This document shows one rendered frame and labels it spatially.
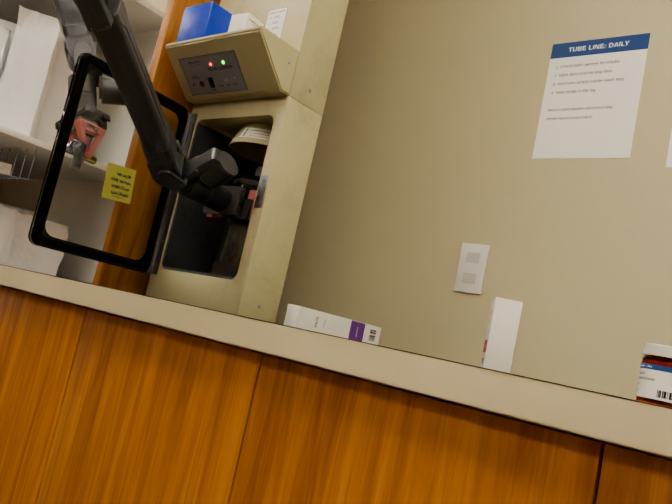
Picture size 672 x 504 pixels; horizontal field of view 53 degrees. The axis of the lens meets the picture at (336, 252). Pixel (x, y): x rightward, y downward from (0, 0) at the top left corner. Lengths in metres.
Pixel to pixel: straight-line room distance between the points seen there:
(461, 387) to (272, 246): 0.78
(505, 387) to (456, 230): 0.95
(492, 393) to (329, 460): 0.24
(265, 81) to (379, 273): 0.56
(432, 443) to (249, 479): 0.27
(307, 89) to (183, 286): 0.51
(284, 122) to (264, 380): 0.67
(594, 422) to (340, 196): 1.29
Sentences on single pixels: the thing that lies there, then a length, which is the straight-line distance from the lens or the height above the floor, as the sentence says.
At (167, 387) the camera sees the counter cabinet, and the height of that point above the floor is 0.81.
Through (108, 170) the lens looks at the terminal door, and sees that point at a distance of 1.50.
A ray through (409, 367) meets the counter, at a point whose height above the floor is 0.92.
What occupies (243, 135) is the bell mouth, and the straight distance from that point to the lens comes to 1.53.
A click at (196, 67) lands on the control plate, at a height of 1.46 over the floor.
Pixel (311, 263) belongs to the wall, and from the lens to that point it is 1.84.
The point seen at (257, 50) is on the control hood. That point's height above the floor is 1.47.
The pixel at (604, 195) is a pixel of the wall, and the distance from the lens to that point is 1.49.
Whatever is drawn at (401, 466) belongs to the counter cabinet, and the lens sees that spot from 0.77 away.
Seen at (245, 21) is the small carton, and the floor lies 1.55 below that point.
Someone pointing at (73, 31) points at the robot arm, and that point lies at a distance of 1.64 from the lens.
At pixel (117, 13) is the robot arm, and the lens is 1.21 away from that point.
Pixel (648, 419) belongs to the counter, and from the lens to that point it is 0.64.
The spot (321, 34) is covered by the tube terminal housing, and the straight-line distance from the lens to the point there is 1.54.
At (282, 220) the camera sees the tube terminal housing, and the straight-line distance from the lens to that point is 1.42.
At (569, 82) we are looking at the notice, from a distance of 1.62.
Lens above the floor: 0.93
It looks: 7 degrees up
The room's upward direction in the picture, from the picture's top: 12 degrees clockwise
